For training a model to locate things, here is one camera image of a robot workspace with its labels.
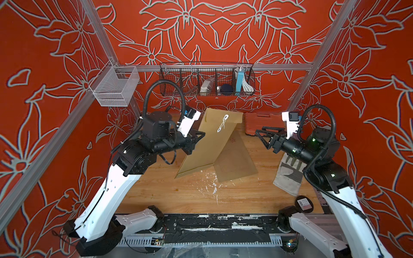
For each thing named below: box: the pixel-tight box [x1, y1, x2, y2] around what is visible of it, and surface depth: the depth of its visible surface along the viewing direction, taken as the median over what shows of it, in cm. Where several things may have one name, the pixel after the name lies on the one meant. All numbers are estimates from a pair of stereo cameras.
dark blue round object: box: [220, 83, 234, 97], surface depth 97 cm
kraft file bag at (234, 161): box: [213, 124, 259, 183], surface depth 96 cm
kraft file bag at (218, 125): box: [174, 107, 244, 179], surface depth 58 cm
